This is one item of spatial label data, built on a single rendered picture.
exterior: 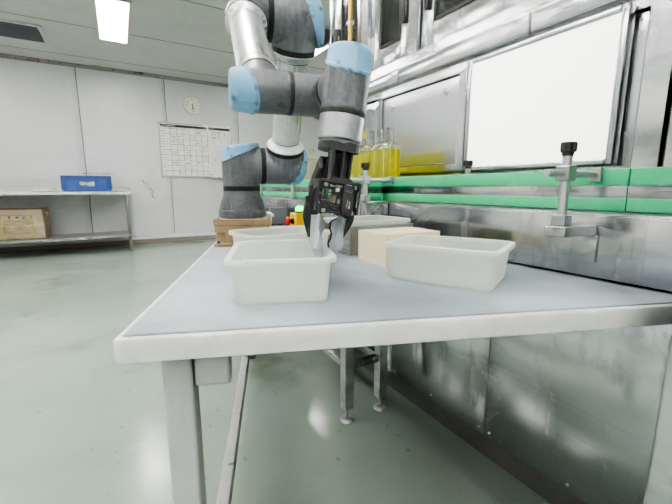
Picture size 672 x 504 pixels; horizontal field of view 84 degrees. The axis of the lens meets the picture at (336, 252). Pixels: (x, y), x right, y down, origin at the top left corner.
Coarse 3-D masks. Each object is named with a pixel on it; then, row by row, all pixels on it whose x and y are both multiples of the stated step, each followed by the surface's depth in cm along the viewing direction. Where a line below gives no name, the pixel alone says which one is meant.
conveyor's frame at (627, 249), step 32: (416, 224) 116; (448, 224) 104; (480, 224) 95; (512, 224) 87; (544, 224) 81; (608, 224) 70; (640, 224) 66; (512, 256) 88; (544, 256) 81; (608, 256) 71; (640, 256) 66
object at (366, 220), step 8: (360, 216) 118; (368, 216) 120; (376, 216) 121; (384, 216) 119; (392, 216) 116; (352, 224) 99; (360, 224) 99; (368, 224) 102; (376, 224) 103; (384, 224) 105
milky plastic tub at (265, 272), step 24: (264, 240) 76; (288, 240) 76; (240, 264) 54; (264, 264) 55; (288, 264) 56; (312, 264) 56; (240, 288) 56; (264, 288) 57; (288, 288) 57; (312, 288) 58
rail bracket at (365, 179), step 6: (366, 168) 120; (366, 174) 121; (354, 180) 119; (360, 180) 120; (366, 180) 121; (372, 180) 123; (378, 180) 124; (384, 180) 125; (390, 180) 126; (366, 186) 122; (366, 192) 122; (360, 198) 123; (366, 198) 122
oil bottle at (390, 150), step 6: (384, 144) 132; (390, 144) 130; (396, 144) 131; (384, 150) 132; (390, 150) 130; (396, 150) 131; (384, 156) 132; (390, 156) 130; (396, 156) 132; (384, 162) 132; (390, 162) 131; (396, 162) 132; (384, 168) 133; (390, 168) 131; (396, 168) 133; (384, 174) 133; (390, 174) 132; (396, 174) 133
